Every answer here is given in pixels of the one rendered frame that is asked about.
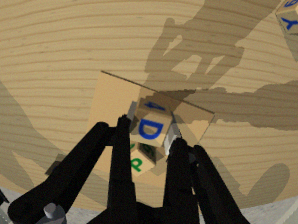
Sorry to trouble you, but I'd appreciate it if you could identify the tan mat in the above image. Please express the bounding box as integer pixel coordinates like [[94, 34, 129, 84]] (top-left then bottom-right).
[[86, 71, 215, 188]]

